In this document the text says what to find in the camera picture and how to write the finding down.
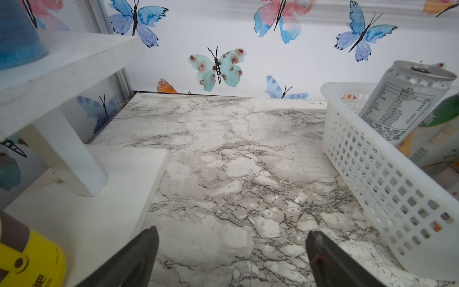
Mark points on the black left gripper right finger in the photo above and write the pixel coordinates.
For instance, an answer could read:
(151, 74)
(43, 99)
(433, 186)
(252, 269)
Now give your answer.
(333, 267)

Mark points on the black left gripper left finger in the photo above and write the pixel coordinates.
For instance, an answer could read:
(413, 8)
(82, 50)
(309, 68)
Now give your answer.
(129, 267)

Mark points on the silver tall drink can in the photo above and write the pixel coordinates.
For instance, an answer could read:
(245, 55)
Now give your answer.
(404, 95)

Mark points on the white plastic perforated basket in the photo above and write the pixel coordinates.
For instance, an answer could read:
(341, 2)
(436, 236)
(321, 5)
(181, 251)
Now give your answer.
(416, 217)

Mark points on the white stepped shelf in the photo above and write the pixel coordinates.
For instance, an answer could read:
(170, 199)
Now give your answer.
(94, 199)

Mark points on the yellow canister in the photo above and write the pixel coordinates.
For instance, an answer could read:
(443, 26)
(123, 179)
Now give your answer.
(28, 259)

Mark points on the blue cup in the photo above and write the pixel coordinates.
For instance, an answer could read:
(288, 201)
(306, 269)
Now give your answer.
(20, 42)

